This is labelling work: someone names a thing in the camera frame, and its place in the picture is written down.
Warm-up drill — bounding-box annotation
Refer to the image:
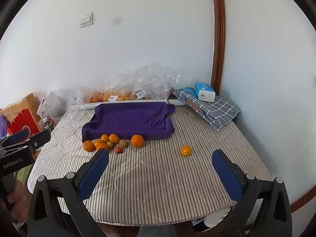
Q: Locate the person's left hand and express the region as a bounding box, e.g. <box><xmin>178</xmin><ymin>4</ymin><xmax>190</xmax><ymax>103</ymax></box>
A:
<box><xmin>7</xmin><ymin>180</ymin><xmax>28</xmax><ymax>213</ymax></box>

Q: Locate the striped grey quilt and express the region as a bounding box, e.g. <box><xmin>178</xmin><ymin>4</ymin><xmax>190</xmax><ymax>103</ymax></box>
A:
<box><xmin>27</xmin><ymin>101</ymin><xmax>272</xmax><ymax>228</ymax></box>

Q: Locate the brown wooden door frame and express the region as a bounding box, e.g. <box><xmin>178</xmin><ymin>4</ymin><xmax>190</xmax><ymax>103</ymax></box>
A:
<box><xmin>211</xmin><ymin>0</ymin><xmax>227</xmax><ymax>96</ymax></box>

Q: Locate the brown paper bag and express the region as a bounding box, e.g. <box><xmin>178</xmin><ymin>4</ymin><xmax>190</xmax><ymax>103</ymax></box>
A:
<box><xmin>0</xmin><ymin>93</ymin><xmax>41</xmax><ymax>124</ymax></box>

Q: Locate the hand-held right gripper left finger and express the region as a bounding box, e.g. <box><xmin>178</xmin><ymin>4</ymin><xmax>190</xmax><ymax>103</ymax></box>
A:
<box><xmin>27</xmin><ymin>149</ymin><xmax>110</xmax><ymax>237</ymax></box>

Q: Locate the clear bag of oranges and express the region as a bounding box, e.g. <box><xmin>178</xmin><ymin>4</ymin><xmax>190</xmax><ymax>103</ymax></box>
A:
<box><xmin>85</xmin><ymin>79</ymin><xmax>132</xmax><ymax>103</ymax></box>

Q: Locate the purple towel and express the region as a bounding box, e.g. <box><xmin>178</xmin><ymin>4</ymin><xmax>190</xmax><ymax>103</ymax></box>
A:
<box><xmin>81</xmin><ymin>102</ymin><xmax>176</xmax><ymax>141</ymax></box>

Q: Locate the bottle with red label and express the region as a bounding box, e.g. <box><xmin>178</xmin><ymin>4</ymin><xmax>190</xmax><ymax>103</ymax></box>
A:
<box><xmin>42</xmin><ymin>117</ymin><xmax>55</xmax><ymax>132</ymax></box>

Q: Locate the white plastic bag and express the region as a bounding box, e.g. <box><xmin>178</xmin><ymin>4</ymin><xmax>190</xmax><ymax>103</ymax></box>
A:
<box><xmin>37</xmin><ymin>91</ymin><xmax>69</xmax><ymax>124</ymax></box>

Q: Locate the white container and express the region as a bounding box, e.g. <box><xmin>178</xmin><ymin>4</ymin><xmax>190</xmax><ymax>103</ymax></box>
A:
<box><xmin>193</xmin><ymin>207</ymin><xmax>238</xmax><ymax>231</ymax></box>

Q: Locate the blue and white box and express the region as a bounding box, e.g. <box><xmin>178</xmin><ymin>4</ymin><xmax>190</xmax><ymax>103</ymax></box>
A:
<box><xmin>194</xmin><ymin>82</ymin><xmax>216</xmax><ymax>103</ymax></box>

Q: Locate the large orange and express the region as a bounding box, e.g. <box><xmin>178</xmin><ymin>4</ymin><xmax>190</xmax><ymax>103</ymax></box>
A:
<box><xmin>131</xmin><ymin>134</ymin><xmax>145</xmax><ymax>148</ymax></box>

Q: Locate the clear bag of brown fruit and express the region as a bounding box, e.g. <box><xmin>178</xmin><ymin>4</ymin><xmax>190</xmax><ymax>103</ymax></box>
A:
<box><xmin>130</xmin><ymin>64</ymin><xmax>193</xmax><ymax>102</ymax></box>

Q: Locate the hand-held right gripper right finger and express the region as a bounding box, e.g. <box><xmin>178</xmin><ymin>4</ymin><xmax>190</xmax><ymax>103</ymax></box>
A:
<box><xmin>193</xmin><ymin>149</ymin><xmax>293</xmax><ymax>237</ymax></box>

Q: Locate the crumpled clear plastic bag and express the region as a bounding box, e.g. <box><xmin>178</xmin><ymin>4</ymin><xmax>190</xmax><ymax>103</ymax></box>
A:
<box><xmin>66</xmin><ymin>89</ymin><xmax>86</xmax><ymax>122</ymax></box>

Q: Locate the red shopping bag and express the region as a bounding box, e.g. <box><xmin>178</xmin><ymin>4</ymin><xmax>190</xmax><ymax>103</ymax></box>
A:
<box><xmin>6</xmin><ymin>109</ymin><xmax>41</xmax><ymax>136</ymax></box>

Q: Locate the folded plaid cloth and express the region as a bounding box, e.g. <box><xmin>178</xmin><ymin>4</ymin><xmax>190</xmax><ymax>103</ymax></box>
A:
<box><xmin>171</xmin><ymin>87</ymin><xmax>241</xmax><ymax>131</ymax></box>

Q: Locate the brown wooden baseboard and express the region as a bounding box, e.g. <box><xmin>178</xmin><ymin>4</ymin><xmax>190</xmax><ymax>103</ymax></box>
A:
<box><xmin>290</xmin><ymin>189</ymin><xmax>316</xmax><ymax>213</ymax></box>

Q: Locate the white wall switch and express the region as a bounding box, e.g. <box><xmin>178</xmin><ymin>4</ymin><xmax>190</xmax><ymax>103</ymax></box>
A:
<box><xmin>79</xmin><ymin>12</ymin><xmax>94</xmax><ymax>28</ymax></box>

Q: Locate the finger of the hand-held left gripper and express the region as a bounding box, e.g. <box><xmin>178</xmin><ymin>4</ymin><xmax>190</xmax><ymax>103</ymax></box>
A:
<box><xmin>0</xmin><ymin>129</ymin><xmax>30</xmax><ymax>148</ymax></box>
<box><xmin>27</xmin><ymin>130</ymin><xmax>52</xmax><ymax>151</ymax></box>

